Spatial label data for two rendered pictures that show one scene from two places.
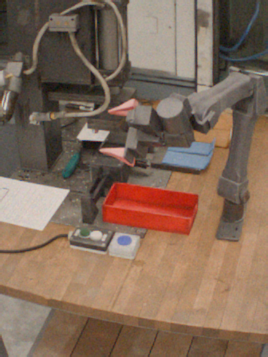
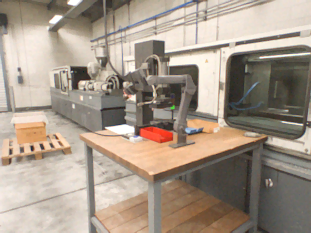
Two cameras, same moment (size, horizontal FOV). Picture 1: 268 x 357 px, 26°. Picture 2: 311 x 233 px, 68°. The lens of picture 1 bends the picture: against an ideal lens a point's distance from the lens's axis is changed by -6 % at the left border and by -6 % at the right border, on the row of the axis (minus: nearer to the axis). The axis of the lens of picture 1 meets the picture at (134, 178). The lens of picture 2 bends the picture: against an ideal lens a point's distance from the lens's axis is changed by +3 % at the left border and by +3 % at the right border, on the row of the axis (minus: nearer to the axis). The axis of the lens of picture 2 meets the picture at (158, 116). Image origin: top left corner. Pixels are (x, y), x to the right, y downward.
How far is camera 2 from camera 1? 117 cm
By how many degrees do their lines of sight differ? 40
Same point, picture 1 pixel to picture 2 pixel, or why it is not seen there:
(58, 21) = (144, 65)
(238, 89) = (176, 77)
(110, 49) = not seen: hidden behind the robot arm
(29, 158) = (138, 121)
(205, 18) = (222, 86)
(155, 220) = (151, 135)
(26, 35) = not seen: hidden behind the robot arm
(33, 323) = not seen: hidden behind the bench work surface
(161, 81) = (207, 117)
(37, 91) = (140, 95)
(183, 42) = (216, 100)
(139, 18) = (203, 90)
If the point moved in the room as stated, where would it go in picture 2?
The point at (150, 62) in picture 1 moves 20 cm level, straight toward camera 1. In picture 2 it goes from (205, 110) to (196, 112)
